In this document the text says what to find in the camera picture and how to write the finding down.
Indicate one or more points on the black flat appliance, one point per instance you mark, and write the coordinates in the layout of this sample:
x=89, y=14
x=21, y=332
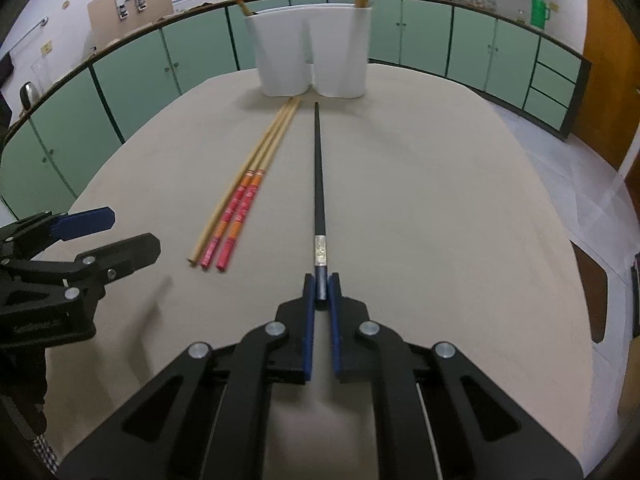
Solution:
x=636, y=300

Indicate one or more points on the long green base cabinets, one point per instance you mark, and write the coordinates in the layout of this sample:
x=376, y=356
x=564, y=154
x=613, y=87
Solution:
x=140, y=95

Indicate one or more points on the brown cardboard sheet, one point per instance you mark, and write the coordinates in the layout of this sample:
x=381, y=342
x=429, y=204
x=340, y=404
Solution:
x=105, y=20

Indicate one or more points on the yellow wall outlet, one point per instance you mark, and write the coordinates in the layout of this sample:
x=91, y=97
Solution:
x=46, y=48

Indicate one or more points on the green base cabinets with drawers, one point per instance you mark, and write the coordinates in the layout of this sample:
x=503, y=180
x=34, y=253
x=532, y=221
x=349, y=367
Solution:
x=475, y=50

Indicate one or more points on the steel electric kettle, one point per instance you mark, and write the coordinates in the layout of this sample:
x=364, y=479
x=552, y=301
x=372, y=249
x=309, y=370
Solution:
x=29, y=95

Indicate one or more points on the dark hanging cloth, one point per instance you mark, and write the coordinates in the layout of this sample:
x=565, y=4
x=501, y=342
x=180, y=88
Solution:
x=5, y=67

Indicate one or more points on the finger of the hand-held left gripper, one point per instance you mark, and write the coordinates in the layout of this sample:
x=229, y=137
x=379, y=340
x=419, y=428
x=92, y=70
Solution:
x=130, y=252
x=85, y=220

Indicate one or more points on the green thermos flask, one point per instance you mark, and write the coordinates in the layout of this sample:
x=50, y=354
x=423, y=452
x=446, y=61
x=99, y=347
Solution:
x=539, y=10

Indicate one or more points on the wooden door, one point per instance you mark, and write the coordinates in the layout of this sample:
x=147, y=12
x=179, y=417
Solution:
x=610, y=60

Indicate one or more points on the person's left forearm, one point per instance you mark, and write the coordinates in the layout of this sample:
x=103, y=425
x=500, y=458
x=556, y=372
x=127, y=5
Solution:
x=20, y=390

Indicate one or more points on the white two-compartment utensil holder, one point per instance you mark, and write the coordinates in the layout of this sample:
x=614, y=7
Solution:
x=285, y=60

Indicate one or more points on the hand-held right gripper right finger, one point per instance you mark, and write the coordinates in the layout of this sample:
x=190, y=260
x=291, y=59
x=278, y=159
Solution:
x=334, y=320

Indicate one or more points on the clear plastic pitcher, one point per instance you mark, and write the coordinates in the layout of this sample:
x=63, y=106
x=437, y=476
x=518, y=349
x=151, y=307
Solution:
x=42, y=75

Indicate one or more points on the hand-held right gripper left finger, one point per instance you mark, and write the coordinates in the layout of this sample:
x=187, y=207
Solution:
x=309, y=320

